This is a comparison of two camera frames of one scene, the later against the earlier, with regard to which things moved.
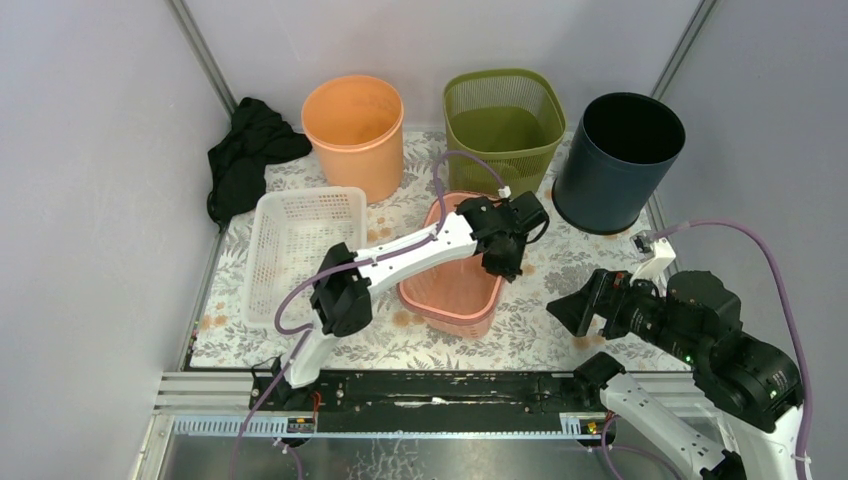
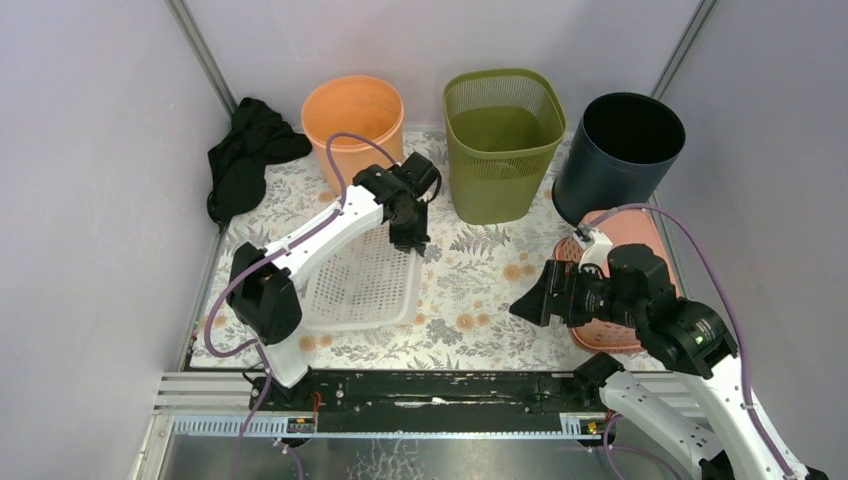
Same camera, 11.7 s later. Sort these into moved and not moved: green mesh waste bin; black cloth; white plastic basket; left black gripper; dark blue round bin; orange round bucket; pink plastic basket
Moved: pink plastic basket; white plastic basket; left black gripper
Not moved: black cloth; dark blue round bin; green mesh waste bin; orange round bucket
